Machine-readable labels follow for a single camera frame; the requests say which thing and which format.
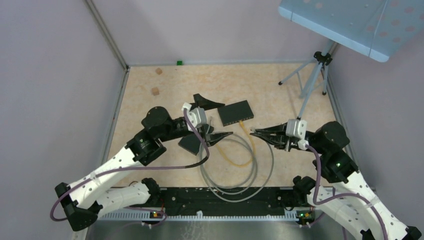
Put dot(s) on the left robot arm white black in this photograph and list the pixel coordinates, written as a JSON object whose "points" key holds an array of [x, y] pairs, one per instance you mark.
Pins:
{"points": [[93, 196]]}

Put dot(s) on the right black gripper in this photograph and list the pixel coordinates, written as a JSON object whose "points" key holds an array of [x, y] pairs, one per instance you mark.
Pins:
{"points": [[280, 140]]}

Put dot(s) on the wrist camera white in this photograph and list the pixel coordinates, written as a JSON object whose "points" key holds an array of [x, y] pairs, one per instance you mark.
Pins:
{"points": [[193, 117], [297, 128]]}

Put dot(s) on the grey tripod stand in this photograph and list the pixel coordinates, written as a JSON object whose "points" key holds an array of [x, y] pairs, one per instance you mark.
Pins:
{"points": [[318, 76]]}

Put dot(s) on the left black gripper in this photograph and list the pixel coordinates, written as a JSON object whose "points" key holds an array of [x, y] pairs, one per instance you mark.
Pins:
{"points": [[212, 139]]}

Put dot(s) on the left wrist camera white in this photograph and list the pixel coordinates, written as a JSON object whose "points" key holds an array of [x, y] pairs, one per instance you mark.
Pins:
{"points": [[193, 117]]}

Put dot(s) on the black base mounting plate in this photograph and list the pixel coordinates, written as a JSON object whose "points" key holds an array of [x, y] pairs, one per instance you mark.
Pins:
{"points": [[253, 202]]}

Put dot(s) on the black network switch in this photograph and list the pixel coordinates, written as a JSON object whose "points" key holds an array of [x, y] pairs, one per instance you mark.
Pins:
{"points": [[235, 112], [191, 143]]}

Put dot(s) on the white slotted cable duct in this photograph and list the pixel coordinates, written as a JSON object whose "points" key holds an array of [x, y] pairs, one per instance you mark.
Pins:
{"points": [[138, 215]]}

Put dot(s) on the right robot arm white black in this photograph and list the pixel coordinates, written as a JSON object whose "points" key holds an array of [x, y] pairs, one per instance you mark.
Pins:
{"points": [[339, 190]]}

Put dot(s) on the wooden cube near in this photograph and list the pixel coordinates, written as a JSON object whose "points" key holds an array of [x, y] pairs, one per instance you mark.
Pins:
{"points": [[155, 91]]}

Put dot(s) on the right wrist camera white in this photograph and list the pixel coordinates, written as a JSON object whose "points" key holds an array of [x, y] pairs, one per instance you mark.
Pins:
{"points": [[297, 128]]}

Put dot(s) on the light blue perforated board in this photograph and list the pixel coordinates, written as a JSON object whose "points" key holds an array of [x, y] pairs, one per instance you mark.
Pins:
{"points": [[374, 28]]}

